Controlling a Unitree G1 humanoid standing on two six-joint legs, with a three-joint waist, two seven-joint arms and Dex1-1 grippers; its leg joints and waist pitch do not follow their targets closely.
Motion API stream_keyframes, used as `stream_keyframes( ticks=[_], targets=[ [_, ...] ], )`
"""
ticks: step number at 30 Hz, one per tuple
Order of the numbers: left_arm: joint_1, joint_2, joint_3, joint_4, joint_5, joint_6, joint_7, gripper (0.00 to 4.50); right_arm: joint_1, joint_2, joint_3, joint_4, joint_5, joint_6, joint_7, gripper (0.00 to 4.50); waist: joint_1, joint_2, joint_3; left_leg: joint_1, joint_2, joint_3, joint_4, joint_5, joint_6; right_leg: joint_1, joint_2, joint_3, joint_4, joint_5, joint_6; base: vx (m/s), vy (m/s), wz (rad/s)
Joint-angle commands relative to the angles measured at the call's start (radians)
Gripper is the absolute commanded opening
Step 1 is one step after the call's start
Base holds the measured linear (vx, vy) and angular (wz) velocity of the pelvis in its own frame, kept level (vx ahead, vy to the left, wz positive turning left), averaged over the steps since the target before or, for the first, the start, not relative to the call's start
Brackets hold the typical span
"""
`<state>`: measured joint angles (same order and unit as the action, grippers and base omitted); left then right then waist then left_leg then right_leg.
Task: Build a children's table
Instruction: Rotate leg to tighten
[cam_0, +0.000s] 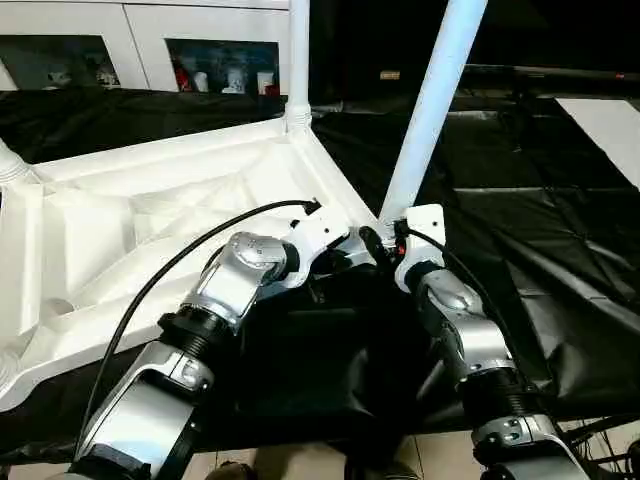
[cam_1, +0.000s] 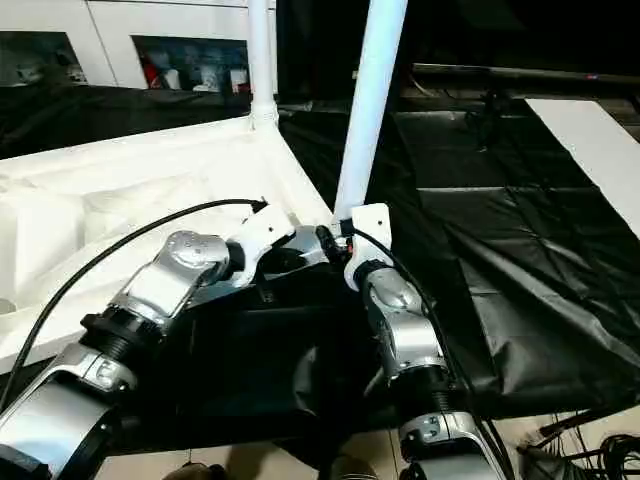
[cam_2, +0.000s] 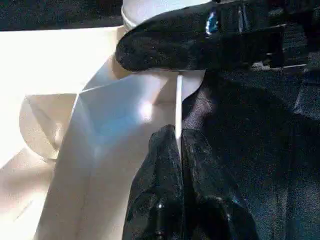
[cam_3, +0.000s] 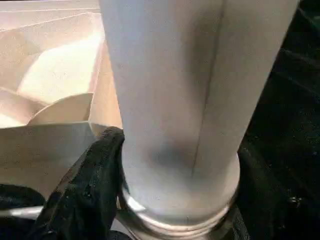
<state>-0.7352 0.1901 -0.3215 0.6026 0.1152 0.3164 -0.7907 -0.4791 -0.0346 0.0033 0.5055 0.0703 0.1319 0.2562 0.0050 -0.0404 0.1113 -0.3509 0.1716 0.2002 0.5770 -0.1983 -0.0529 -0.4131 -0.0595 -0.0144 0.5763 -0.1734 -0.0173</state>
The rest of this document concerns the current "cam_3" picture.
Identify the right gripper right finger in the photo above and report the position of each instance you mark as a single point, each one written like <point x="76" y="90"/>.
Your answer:
<point x="272" y="195"/>

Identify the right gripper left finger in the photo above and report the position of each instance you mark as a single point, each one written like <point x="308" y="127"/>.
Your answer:
<point x="82" y="190"/>

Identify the white plastic table top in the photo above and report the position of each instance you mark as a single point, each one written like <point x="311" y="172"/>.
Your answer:
<point x="50" y="75"/>

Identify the white plastic table leg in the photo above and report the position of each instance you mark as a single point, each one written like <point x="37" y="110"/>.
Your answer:
<point x="175" y="100"/>

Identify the black mat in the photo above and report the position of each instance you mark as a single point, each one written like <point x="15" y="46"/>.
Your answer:
<point x="287" y="100"/>

